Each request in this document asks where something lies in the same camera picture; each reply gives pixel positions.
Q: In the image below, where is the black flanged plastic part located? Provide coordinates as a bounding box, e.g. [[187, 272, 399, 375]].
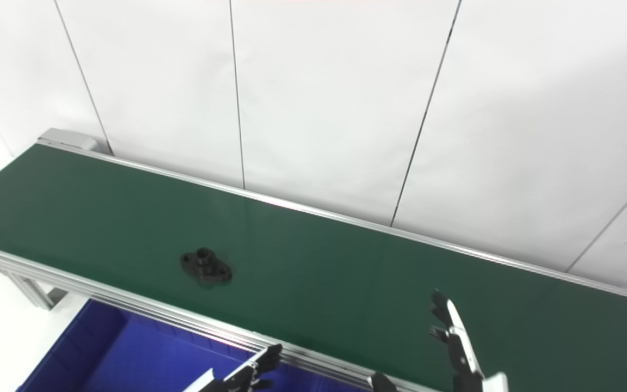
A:
[[180, 247, 233, 284]]

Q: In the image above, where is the blue plastic bin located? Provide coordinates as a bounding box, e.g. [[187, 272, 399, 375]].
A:
[[294, 366, 372, 392], [16, 298, 292, 392]]

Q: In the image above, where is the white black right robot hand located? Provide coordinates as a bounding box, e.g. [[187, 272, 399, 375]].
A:
[[369, 289, 510, 392]]

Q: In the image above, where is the green conveyor belt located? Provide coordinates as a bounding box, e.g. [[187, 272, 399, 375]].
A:
[[0, 144, 627, 392], [0, 139, 627, 392]]

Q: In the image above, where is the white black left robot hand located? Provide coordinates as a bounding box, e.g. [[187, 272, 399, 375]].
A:
[[183, 343, 284, 392]]

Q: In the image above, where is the grey conveyor end housing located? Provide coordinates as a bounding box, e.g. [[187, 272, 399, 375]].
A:
[[37, 128, 99, 154]]

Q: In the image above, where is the aluminium conveyor leg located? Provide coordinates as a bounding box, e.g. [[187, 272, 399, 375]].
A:
[[0, 269, 67, 311]]

